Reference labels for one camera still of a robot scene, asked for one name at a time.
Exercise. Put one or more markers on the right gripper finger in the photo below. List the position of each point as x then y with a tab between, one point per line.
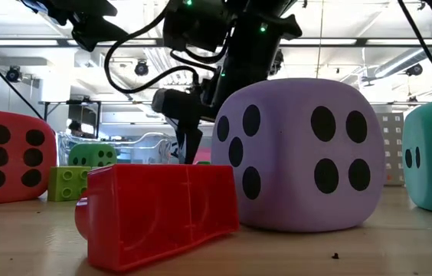
193	145

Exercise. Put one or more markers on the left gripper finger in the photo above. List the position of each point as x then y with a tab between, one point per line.
93	32

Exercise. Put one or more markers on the red stepped toy block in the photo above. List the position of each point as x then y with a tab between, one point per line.
143	214

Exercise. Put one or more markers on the green foam die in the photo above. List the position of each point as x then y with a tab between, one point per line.
86	151

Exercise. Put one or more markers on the red foam die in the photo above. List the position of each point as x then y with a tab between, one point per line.
16	161

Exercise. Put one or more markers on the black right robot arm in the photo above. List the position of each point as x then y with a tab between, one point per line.
254	50

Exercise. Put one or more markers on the clear plastic bin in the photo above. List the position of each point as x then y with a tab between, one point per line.
151	147

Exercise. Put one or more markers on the purple foam die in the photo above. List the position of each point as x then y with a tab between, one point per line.
285	161

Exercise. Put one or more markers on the person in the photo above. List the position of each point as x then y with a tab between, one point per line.
75	128

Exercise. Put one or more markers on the lime green toy block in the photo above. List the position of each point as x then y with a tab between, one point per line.
57	193

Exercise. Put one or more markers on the small black debris speck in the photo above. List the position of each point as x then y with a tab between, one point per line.
335	256

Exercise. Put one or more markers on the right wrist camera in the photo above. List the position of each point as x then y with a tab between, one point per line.
168	103

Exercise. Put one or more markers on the black background table frame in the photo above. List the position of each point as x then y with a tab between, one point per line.
98	119

